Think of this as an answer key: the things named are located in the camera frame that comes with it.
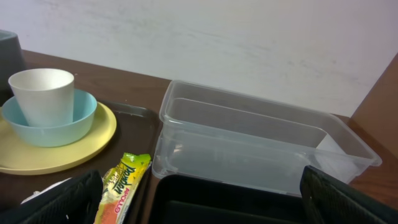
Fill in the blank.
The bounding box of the light blue bowl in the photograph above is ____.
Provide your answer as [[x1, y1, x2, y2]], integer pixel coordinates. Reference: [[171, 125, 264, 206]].
[[2, 89, 97, 147]]

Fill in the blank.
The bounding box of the dark brown serving tray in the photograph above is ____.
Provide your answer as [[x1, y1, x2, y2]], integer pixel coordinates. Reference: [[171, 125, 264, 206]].
[[1, 101, 159, 212]]

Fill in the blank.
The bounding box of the clear plastic bin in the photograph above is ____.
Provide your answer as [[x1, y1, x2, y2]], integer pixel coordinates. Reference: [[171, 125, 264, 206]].
[[152, 80, 382, 195]]

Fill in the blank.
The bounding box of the yellow plate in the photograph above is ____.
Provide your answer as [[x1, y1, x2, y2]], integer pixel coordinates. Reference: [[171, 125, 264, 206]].
[[1, 103, 117, 175]]

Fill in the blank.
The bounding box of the white plastic cup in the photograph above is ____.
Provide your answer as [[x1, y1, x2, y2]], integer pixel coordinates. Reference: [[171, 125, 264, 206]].
[[8, 68, 75, 128]]

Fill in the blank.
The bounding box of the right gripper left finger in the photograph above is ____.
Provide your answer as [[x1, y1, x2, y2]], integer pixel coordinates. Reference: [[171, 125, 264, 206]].
[[1, 170, 103, 224]]

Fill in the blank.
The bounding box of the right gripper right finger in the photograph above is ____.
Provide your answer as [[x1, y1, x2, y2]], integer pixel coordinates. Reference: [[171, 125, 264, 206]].
[[300, 166, 397, 224]]

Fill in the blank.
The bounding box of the black plastic tray bin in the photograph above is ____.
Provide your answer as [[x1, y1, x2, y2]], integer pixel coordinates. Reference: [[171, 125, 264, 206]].
[[149, 175, 309, 224]]

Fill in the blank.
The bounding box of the yellow snack wrapper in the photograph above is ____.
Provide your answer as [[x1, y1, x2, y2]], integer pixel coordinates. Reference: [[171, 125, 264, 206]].
[[94, 152, 151, 224]]

